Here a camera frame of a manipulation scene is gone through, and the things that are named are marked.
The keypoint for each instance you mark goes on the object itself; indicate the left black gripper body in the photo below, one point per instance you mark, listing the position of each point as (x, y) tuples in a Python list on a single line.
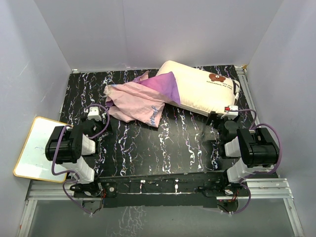
[(99, 126)]

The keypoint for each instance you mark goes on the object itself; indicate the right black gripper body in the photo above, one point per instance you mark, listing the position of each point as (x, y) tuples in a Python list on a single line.
[(220, 126)]

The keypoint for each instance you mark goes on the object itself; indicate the cream pillow with bear print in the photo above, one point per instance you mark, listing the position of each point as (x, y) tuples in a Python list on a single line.
[(200, 91)]

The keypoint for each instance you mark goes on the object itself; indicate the pink purple printed pillowcase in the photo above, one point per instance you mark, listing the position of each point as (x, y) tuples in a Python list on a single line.
[(142, 99)]

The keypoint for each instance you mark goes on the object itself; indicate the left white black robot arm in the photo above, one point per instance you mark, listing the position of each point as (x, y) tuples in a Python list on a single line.
[(68, 145)]

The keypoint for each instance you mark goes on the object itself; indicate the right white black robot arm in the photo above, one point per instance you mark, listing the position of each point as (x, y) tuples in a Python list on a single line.
[(258, 148)]

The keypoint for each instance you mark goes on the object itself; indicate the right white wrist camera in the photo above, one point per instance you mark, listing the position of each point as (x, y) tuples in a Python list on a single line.
[(230, 112)]

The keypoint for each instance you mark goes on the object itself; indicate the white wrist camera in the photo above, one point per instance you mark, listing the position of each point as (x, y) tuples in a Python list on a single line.
[(230, 112), (94, 113)]

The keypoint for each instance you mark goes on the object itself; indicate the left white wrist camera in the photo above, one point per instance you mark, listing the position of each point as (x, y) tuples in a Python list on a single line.
[(94, 113)]

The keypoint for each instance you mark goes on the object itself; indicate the white board with yellow frame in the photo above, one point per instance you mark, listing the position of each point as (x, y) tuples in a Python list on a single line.
[(32, 162)]

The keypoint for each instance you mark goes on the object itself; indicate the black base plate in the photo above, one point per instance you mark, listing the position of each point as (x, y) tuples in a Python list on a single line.
[(204, 189)]

